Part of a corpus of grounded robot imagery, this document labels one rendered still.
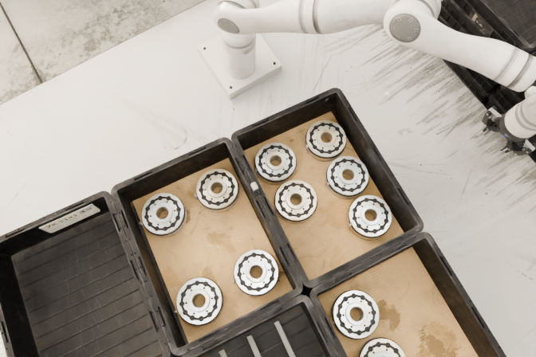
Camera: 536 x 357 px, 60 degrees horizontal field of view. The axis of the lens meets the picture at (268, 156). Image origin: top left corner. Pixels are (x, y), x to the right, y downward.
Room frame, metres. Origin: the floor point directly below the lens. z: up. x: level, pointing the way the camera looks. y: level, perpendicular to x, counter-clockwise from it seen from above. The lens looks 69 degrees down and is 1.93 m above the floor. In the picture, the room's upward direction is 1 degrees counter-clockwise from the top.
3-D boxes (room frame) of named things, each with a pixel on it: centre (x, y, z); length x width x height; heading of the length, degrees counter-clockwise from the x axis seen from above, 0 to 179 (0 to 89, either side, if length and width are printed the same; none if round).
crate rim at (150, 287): (0.19, 0.15, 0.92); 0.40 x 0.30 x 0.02; 25
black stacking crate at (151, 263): (0.19, 0.15, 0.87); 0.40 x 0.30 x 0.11; 25
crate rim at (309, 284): (0.32, -0.13, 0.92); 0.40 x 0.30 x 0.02; 25
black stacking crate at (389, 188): (0.32, -0.13, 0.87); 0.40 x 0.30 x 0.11; 25
